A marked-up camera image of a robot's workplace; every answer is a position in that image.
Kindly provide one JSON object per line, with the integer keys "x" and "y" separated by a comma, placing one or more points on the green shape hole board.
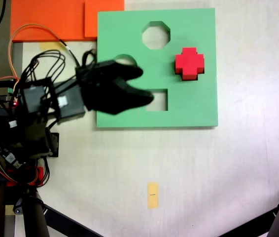
{"x": 198, "y": 111}

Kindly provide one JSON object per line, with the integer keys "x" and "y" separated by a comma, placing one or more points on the red cross columnar block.
{"x": 190, "y": 63}

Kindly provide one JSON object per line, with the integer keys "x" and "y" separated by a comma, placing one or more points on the circuit board with green terminal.
{"x": 12, "y": 95}

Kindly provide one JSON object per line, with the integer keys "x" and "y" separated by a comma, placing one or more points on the black tripod brace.
{"x": 250, "y": 224}
{"x": 70, "y": 223}

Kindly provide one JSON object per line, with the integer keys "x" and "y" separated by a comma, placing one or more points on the yellow tape with black print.
{"x": 153, "y": 200}

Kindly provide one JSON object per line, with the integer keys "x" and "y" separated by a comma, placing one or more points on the red and black table clamp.
{"x": 39, "y": 175}

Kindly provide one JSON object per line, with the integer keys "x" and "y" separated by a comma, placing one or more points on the large orange flat block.
{"x": 45, "y": 19}

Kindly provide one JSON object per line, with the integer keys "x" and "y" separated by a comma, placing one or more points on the black board with white sticker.
{"x": 9, "y": 155}

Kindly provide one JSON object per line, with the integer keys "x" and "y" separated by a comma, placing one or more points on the small orange flat block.
{"x": 102, "y": 17}

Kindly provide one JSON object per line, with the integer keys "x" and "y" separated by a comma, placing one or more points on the wide yellow tape strip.
{"x": 49, "y": 45}

